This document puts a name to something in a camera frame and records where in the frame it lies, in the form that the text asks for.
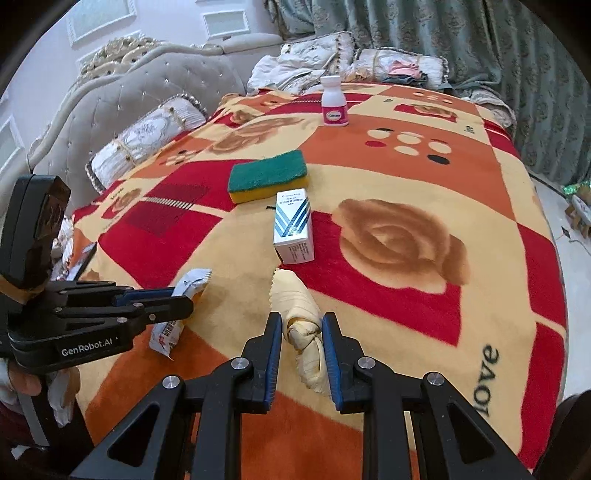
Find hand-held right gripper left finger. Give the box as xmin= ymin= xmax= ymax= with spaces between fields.
xmin=69 ymin=311 xmax=283 ymax=480

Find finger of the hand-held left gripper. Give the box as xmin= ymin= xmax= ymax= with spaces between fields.
xmin=48 ymin=279 xmax=179 ymax=308
xmin=53 ymin=296 xmax=195 ymax=336

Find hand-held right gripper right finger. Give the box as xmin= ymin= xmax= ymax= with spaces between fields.
xmin=322 ymin=312 xmax=533 ymax=480

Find white snack wrapper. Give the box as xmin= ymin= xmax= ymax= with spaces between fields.
xmin=148 ymin=269 xmax=213 ymax=362

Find yellow knotted wrapper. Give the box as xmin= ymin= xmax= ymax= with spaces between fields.
xmin=270 ymin=269 xmax=331 ymax=398

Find black round bin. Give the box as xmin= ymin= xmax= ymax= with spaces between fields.
xmin=533 ymin=391 xmax=591 ymax=480

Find person's left hand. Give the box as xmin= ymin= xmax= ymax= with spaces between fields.
xmin=0 ymin=357 xmax=83 ymax=428

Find printed orange red blanket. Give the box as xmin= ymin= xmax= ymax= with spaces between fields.
xmin=69 ymin=82 xmax=570 ymax=480

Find white blue striped box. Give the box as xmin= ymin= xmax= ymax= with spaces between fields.
xmin=273 ymin=188 xmax=317 ymax=265

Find white bolster cushion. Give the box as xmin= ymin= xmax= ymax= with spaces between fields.
xmin=85 ymin=94 xmax=209 ymax=193

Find green yellow sponge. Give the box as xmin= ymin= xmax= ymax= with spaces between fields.
xmin=228 ymin=150 xmax=310 ymax=205

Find grey tufted headboard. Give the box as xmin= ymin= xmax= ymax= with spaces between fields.
xmin=25 ymin=32 xmax=283 ymax=219

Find white bottle pink label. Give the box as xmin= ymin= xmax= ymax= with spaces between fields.
xmin=320 ymin=75 xmax=351 ymax=127

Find beige embroidered cushion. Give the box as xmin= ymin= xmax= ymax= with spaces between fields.
xmin=246 ymin=32 xmax=356 ymax=96

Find small round stool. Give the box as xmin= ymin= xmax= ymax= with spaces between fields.
xmin=565 ymin=189 xmax=591 ymax=239

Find folded pink grey clothes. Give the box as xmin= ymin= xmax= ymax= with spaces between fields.
xmin=387 ymin=59 xmax=424 ymax=80

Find beige fringed cushion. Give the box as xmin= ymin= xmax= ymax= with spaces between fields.
xmin=350 ymin=46 xmax=451 ymax=91

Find green patterned curtain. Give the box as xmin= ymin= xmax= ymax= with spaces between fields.
xmin=264 ymin=0 xmax=591 ymax=186

